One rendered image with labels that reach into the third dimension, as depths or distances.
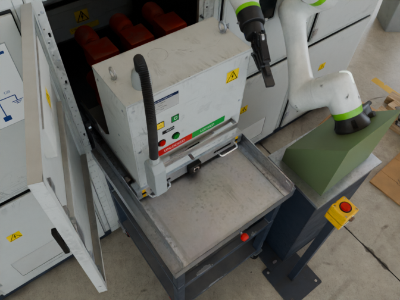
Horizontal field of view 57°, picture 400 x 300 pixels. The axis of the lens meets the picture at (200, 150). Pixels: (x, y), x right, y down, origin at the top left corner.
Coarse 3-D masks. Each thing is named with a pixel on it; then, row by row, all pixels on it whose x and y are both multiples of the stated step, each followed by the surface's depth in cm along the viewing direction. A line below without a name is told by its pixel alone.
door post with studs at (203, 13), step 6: (198, 0) 148; (204, 0) 145; (210, 0) 147; (198, 6) 150; (204, 6) 147; (210, 6) 149; (198, 12) 152; (204, 12) 149; (210, 12) 151; (198, 18) 150; (204, 18) 152
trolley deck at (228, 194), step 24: (216, 168) 161; (240, 168) 162; (120, 192) 152; (168, 192) 153; (192, 192) 154; (216, 192) 154; (240, 192) 154; (264, 192) 155; (168, 216) 147; (192, 216) 147; (216, 216) 148; (240, 216) 148; (192, 240) 141; (216, 240) 141; (168, 264) 135; (192, 264) 138
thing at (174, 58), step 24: (192, 24) 132; (216, 24) 133; (144, 48) 123; (168, 48) 124; (192, 48) 124; (216, 48) 125; (240, 48) 125; (96, 72) 116; (120, 72) 116; (168, 72) 117; (192, 72) 117; (120, 96) 110; (120, 120) 120; (120, 144) 138
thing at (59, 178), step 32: (32, 32) 96; (32, 64) 89; (32, 96) 83; (64, 96) 132; (32, 128) 78; (64, 128) 121; (32, 160) 73; (64, 160) 114; (32, 192) 72; (64, 192) 105; (64, 224) 85; (96, 224) 142; (96, 256) 137; (96, 288) 125
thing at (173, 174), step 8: (232, 136) 162; (240, 136) 165; (224, 144) 161; (208, 152) 157; (192, 160) 154; (200, 160) 157; (176, 168) 151; (184, 168) 153; (168, 176) 150; (176, 176) 154; (136, 184) 146; (136, 192) 144; (144, 192) 147
